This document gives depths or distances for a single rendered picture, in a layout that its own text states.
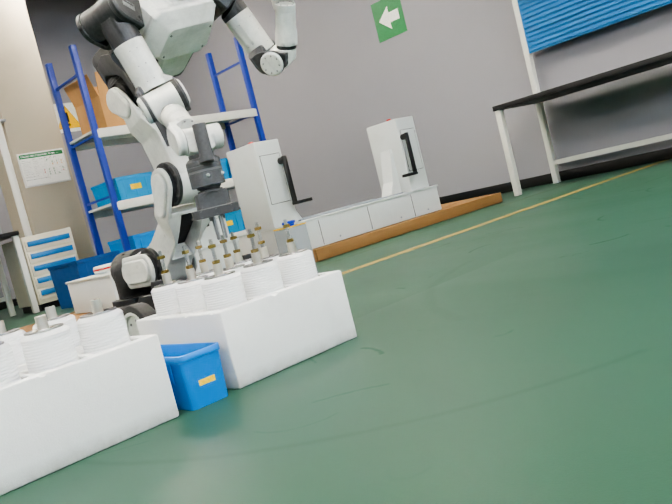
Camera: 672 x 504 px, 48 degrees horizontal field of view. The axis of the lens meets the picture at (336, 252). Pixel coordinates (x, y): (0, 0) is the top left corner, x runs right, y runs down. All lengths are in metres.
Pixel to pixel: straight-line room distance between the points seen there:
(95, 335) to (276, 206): 3.15
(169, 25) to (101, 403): 1.17
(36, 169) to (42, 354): 6.87
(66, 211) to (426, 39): 4.11
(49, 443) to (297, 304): 0.66
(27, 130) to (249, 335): 6.87
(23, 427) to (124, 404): 0.20
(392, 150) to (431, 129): 2.29
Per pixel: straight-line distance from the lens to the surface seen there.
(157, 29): 2.30
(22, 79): 8.60
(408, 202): 5.37
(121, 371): 1.58
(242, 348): 1.74
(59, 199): 8.42
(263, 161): 4.66
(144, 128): 2.49
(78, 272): 6.41
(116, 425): 1.58
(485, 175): 7.52
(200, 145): 1.91
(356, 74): 8.48
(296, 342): 1.83
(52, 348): 1.56
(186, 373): 1.64
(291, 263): 1.90
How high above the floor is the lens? 0.37
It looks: 4 degrees down
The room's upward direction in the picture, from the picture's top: 14 degrees counter-clockwise
